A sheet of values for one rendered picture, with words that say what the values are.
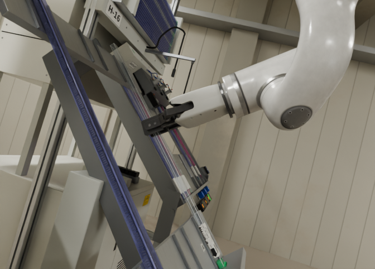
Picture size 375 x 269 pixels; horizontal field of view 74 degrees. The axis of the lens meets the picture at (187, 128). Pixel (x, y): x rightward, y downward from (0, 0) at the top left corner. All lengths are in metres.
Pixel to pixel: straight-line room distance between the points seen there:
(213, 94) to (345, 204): 2.94
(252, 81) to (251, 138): 2.50
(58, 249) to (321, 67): 0.46
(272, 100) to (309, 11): 0.13
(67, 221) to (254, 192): 2.65
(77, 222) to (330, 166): 2.95
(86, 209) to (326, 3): 0.45
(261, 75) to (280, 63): 0.04
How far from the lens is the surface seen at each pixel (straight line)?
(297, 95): 0.39
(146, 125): 0.50
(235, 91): 0.45
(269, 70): 0.46
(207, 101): 0.45
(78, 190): 0.43
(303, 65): 0.38
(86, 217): 0.42
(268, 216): 3.06
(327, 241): 3.31
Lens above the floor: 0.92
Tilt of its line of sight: 3 degrees up
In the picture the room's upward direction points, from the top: 15 degrees clockwise
